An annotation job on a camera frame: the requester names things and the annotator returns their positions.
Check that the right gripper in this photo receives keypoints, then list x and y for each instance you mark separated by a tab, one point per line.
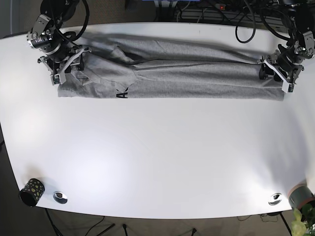
62	61

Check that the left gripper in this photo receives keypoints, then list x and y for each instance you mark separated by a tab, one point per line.
280	69

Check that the light grey T-shirt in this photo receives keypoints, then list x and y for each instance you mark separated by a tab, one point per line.
129	66

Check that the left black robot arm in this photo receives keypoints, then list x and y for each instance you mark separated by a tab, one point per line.
297	17

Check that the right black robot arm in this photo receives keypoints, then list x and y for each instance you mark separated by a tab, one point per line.
46	33

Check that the grey plant pot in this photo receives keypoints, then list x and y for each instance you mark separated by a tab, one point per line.
301	195

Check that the black gold-dotted cup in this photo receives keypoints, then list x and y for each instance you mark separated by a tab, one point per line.
32	192

